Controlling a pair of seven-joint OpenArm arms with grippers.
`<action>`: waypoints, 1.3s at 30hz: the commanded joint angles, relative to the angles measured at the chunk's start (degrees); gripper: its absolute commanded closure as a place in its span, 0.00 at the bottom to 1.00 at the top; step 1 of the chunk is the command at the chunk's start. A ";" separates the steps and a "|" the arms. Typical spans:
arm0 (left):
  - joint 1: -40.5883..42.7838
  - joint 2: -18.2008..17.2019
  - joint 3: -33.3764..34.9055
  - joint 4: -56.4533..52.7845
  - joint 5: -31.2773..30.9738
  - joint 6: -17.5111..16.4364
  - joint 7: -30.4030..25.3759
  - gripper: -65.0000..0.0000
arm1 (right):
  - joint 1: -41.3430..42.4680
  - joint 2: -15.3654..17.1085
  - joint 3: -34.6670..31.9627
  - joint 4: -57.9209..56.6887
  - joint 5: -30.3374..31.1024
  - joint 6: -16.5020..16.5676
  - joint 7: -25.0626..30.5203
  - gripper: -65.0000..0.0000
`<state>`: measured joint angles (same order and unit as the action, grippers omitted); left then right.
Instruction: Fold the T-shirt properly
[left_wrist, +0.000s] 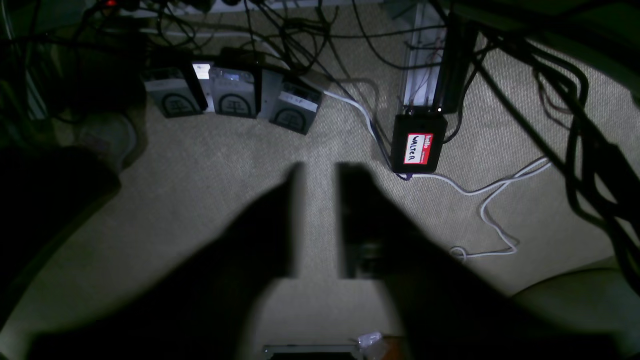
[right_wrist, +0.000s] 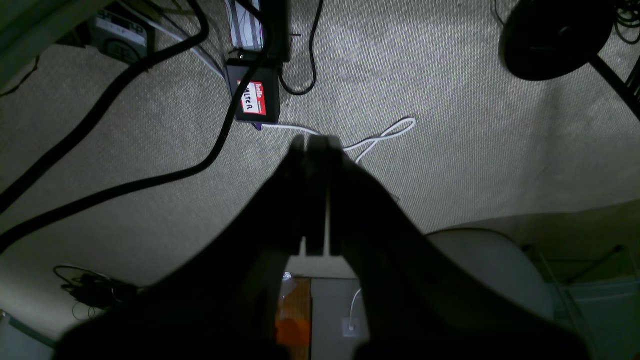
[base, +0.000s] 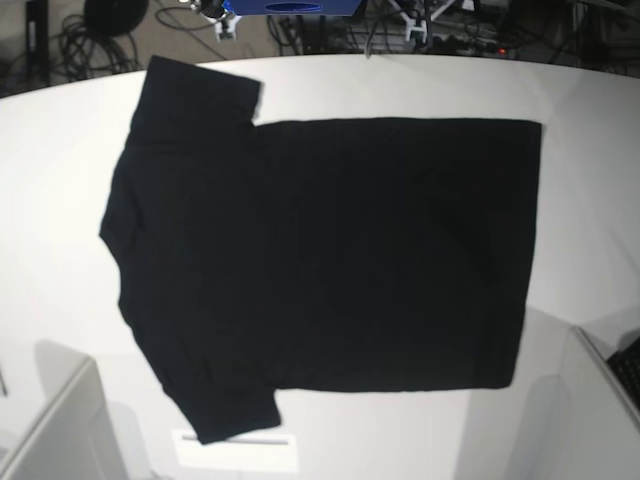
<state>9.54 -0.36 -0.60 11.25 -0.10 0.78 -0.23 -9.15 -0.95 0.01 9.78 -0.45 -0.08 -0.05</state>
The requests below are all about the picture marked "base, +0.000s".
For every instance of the grey partition panel right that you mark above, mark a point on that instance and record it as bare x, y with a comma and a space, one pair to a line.
604, 434

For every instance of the grey partition panel left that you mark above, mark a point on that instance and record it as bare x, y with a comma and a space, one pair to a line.
72, 437

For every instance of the black keyboard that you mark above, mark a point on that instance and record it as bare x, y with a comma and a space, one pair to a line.
625, 366

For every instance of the blue box on stand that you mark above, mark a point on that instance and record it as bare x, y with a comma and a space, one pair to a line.
293, 7

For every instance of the black power strip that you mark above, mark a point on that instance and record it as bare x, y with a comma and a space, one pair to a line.
466, 46

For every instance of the grey partition panel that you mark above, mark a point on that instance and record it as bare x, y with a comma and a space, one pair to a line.
604, 434
72, 437

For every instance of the black T-shirt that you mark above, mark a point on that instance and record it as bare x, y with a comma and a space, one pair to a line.
346, 255

